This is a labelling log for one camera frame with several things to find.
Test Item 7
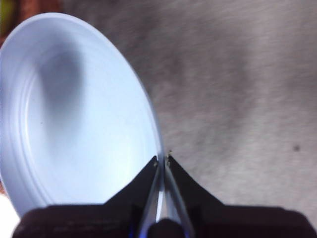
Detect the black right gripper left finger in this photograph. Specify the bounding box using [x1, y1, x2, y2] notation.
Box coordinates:
[11, 155, 159, 238]

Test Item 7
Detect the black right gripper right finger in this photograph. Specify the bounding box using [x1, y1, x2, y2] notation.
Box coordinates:
[167, 154, 317, 238]

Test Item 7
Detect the light blue round plate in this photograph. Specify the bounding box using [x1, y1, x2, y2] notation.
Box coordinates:
[0, 12, 165, 218]

